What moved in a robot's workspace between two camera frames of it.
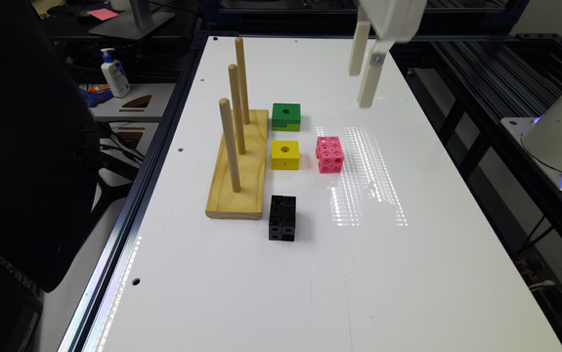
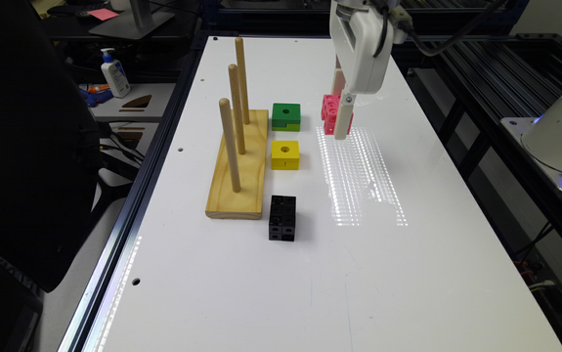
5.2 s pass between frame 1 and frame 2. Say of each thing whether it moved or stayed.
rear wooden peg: stayed
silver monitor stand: stayed
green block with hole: stayed
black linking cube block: stayed
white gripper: moved
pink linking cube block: moved
